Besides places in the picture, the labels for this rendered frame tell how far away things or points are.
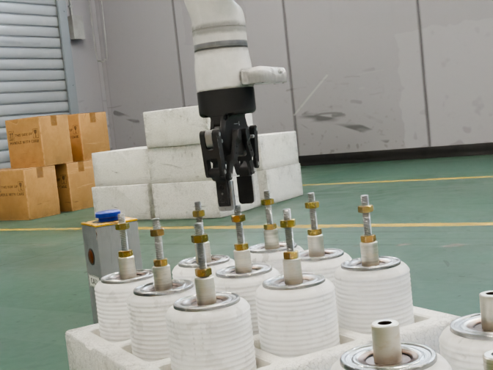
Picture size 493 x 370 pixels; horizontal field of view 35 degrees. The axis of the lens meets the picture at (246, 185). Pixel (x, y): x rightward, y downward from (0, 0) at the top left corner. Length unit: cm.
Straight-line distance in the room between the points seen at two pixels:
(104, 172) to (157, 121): 48
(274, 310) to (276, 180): 327
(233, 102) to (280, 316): 27
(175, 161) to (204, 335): 305
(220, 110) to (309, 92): 583
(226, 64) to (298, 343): 35
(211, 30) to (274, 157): 320
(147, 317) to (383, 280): 29
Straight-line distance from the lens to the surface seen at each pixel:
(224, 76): 100
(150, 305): 96
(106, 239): 124
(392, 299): 99
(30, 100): 749
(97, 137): 524
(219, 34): 101
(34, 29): 765
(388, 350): 64
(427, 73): 637
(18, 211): 487
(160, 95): 777
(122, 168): 413
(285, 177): 426
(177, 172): 388
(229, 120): 101
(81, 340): 111
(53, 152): 494
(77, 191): 506
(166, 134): 389
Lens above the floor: 45
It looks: 5 degrees down
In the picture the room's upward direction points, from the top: 6 degrees counter-clockwise
